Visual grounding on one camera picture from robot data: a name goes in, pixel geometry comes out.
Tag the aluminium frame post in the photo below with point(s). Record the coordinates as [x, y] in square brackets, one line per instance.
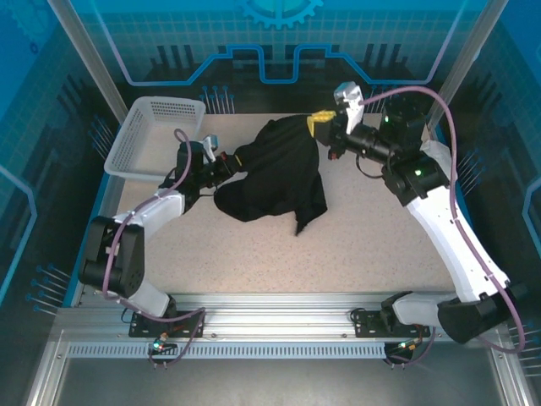
[86, 53]
[465, 55]

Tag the black t-shirt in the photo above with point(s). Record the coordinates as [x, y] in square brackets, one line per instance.
[279, 177]

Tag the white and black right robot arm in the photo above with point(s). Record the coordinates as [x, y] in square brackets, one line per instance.
[456, 245]

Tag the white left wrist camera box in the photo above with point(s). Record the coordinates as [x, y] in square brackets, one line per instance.
[210, 144]

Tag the white perforated plastic basket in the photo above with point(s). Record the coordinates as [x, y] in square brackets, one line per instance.
[122, 156]

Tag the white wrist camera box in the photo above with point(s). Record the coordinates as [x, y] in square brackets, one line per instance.
[351, 101]
[210, 144]

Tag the aluminium mounting rail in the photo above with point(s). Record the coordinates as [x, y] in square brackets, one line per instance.
[274, 315]

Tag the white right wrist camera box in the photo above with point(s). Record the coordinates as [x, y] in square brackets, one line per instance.
[351, 101]

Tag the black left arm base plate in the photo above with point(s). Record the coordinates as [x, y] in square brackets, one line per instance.
[141, 327]

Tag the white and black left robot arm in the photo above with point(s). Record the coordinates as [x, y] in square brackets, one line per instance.
[160, 207]

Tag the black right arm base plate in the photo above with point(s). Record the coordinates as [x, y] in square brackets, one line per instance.
[367, 325]

